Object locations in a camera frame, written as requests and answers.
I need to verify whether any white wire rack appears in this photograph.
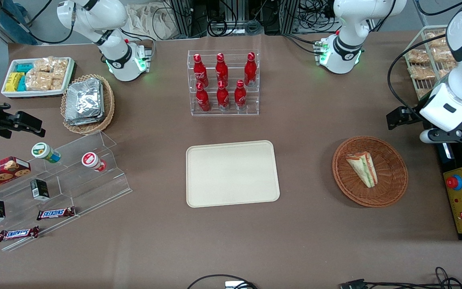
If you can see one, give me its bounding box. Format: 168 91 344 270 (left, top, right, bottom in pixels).
401 24 461 101

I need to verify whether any aluminium equipment frame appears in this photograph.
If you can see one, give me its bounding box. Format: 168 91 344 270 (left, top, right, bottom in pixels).
167 0 302 39

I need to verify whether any black cable tangle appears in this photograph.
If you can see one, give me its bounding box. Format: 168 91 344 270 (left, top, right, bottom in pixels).
365 266 462 289

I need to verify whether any triangle sandwich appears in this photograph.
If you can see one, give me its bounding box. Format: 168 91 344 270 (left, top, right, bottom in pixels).
345 151 379 189

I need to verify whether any white cloth bag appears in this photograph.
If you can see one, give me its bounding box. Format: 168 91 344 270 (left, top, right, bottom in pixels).
126 3 176 41

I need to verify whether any silver foil pack stack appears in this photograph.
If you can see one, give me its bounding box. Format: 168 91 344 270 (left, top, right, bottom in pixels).
64 77 105 126

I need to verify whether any clear acrylic bottle rack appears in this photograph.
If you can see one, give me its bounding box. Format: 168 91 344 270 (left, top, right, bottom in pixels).
186 49 261 117

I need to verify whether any clear bag of crackers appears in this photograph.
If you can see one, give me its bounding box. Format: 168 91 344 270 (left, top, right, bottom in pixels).
33 57 55 73
50 73 66 91
25 71 53 92
53 58 70 75

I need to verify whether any green lid snack cup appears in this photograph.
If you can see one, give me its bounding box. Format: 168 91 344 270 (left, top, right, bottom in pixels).
30 142 62 164

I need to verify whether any white rectangular bin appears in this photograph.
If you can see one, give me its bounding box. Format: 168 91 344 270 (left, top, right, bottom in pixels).
0 57 75 99

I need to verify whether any yellow snack packet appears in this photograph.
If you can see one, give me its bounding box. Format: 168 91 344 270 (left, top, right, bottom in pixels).
5 72 25 93

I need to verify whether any black cable connector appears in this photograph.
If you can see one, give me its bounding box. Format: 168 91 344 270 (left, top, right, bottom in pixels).
339 278 367 289

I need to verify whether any round brown wicker basket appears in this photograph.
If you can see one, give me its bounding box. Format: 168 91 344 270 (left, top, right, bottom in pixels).
332 136 409 208

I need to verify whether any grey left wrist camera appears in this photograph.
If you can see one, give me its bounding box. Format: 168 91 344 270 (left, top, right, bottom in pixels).
419 129 442 144

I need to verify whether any cream plastic tray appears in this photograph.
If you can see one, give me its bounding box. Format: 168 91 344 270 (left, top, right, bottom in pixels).
185 140 281 209

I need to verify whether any red lid snack cup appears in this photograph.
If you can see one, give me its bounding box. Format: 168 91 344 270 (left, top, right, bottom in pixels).
81 151 107 173

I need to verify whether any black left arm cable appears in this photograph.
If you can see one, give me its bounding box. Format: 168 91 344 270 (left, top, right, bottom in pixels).
387 46 457 121

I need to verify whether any yellow black emergency stop box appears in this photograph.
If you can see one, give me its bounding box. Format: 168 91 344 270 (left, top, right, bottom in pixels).
434 141 462 242

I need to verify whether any black looped cable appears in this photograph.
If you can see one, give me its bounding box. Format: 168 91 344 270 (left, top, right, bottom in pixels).
186 274 258 289

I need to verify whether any light oval wicker basket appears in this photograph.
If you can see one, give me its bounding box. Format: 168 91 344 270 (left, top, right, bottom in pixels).
60 73 116 135

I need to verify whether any clear acrylic stepped stand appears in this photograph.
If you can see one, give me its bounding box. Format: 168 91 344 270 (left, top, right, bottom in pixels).
0 169 80 253
26 130 134 214

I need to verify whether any red cola bottle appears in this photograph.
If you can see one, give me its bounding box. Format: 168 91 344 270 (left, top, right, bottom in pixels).
234 79 247 111
244 52 257 88
195 82 211 113
193 53 209 88
216 80 230 112
215 53 229 87

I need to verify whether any snickers chocolate bar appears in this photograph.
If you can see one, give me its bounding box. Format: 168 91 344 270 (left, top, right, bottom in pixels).
36 206 77 221
0 226 40 242

